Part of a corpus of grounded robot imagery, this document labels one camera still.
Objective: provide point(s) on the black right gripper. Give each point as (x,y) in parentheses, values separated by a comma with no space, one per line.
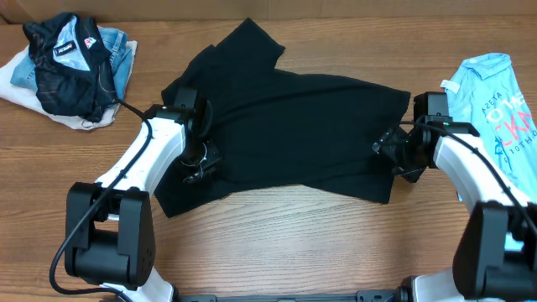
(388,144)

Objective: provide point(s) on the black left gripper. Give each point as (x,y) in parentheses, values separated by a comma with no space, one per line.
(189,174)

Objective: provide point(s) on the black t-shirt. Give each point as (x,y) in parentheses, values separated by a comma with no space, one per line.
(273,127)

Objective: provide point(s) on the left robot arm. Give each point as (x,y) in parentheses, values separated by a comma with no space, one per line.
(109,231)

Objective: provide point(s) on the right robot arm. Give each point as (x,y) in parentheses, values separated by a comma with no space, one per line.
(496,257)

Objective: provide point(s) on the light blue t-shirt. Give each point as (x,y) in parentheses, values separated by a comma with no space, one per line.
(484,92)

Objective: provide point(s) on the blue denim jeans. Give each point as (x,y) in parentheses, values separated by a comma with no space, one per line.
(121,60)

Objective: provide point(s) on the black folded jacket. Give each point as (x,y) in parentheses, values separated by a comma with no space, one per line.
(72,66)

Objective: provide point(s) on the white folded cloth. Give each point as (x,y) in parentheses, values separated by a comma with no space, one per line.
(27,98)

